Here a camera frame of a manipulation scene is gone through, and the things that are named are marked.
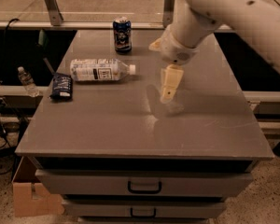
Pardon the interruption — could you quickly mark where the grey drawer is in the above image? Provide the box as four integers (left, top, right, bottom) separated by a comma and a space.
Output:
63, 200, 225, 218
35, 169, 253, 198

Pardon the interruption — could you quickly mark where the grey drawer cabinet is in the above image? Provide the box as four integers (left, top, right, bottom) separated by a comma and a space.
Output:
17, 30, 273, 224

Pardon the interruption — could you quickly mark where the left metal bracket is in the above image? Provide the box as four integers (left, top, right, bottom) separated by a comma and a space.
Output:
44, 0, 63, 26

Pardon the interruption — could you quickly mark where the green-handled tool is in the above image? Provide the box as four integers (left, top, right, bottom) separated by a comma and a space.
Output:
36, 29, 55, 75

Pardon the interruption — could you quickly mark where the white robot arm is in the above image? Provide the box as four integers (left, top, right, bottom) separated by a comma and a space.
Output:
149, 0, 280, 103

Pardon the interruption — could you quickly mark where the blue rxbar blueberry packet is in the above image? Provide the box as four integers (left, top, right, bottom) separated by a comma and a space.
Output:
50, 73, 73, 100

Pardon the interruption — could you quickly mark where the cardboard box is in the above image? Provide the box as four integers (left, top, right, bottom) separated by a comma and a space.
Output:
12, 157, 64, 217

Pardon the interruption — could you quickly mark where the metal bracket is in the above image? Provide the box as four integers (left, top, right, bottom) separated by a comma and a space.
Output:
162, 0, 175, 27
44, 0, 63, 26

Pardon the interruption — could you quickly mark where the middle metal bracket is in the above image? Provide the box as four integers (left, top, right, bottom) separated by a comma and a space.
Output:
162, 0, 175, 27

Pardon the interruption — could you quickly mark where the clear blue-label plastic bottle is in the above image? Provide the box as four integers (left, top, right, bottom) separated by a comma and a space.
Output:
70, 59, 136, 82

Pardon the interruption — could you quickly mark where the lower grey drawer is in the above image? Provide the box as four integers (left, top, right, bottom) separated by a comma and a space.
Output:
63, 200, 225, 218

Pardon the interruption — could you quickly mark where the black cable left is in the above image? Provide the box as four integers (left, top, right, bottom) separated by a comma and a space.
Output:
0, 17, 30, 175

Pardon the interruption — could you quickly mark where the blue soda can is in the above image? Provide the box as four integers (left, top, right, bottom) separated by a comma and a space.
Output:
113, 17, 132, 53

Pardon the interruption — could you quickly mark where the small water bottle on ledge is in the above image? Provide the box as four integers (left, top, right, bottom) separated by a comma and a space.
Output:
18, 66, 39, 97

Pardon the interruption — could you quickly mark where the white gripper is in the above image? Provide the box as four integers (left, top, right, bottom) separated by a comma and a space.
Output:
148, 25, 198, 104

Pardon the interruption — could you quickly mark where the upper grey drawer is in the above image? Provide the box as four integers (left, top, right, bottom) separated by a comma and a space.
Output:
35, 169, 253, 198

